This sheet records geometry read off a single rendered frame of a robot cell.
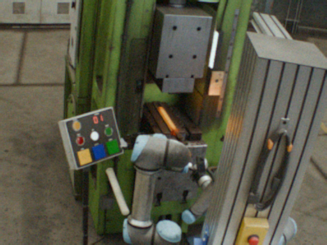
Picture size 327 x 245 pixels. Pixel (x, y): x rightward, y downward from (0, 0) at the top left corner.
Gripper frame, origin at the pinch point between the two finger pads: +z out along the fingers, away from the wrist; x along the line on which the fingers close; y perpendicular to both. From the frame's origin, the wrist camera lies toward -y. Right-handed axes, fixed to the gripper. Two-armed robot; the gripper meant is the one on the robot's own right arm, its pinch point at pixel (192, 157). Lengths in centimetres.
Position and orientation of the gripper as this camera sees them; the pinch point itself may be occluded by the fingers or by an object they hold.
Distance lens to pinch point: 265.9
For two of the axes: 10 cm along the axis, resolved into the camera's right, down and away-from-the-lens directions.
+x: 9.4, -0.4, 3.3
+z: -3.1, -4.9, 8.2
